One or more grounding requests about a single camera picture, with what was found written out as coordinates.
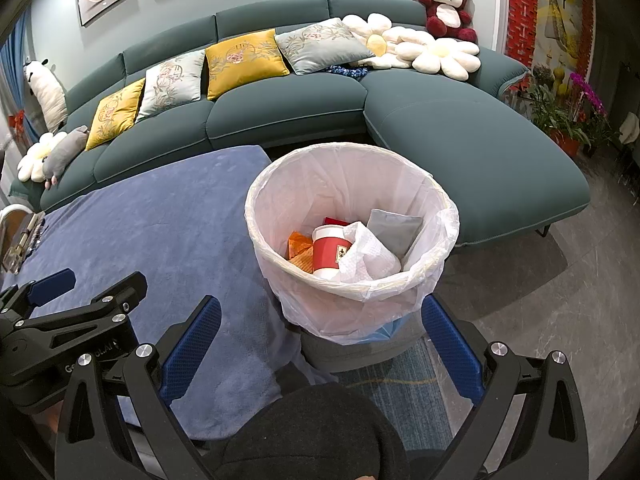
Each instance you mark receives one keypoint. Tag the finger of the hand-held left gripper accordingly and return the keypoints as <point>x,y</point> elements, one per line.
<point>50,285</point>
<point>115,297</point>

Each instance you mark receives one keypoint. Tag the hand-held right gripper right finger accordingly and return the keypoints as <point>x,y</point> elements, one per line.
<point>450,350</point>

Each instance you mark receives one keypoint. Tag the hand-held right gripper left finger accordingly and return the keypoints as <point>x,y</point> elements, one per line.
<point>192,347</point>

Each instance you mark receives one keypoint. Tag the white lined waste bin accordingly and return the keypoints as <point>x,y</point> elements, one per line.
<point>350,315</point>

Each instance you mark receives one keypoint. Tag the white tissue paper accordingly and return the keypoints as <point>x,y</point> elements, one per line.
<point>370,255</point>

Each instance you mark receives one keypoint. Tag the grey cloth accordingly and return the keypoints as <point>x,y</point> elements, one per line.
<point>395,232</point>

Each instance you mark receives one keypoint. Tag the orange waffle cloth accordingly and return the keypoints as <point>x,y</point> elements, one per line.
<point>300,250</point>

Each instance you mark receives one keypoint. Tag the red paper cup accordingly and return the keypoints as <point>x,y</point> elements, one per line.
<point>330,252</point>

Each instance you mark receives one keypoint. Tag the red box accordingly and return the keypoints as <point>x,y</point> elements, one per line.
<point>336,222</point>

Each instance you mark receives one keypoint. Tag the person's left hand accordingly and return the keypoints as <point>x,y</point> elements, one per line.
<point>50,417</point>

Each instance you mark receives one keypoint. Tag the metal hardware piece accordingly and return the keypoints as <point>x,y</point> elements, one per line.
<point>22,245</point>

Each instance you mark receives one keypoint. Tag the blue striped rug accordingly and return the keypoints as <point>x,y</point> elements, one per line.
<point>400,400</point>

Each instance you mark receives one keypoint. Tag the grey mouse plush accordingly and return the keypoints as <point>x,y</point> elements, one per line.
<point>62,155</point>

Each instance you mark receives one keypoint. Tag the red curtain bow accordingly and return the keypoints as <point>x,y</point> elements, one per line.
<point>17,122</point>

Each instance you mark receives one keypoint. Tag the yellow embroidered cushion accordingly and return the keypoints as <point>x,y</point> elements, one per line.
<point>115,115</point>
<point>245,62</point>

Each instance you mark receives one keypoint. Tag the long white panda plush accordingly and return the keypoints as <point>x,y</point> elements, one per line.
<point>45,92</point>

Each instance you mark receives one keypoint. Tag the grey embroidered cushion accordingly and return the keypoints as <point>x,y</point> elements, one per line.
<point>170,85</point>
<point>320,47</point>

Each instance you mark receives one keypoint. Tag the blue curtain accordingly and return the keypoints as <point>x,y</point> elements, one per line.
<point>15,45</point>

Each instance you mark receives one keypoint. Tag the teal sectional sofa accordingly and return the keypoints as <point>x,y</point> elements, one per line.
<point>285,115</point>

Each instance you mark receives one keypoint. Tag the green potted plant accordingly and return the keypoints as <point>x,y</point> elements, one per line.
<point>555,115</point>

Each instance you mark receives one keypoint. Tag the white object by plants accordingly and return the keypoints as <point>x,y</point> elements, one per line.
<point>631,130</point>

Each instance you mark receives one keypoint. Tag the purple orchid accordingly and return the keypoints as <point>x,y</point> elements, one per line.
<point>587,92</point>

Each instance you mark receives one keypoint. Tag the red bear plush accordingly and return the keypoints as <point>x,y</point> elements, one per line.
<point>447,7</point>

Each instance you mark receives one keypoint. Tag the red wall hanging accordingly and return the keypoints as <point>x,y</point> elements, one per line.
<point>522,10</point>

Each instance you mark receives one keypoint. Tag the yellow flower wall painting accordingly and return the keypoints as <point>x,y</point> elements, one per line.
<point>560,10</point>

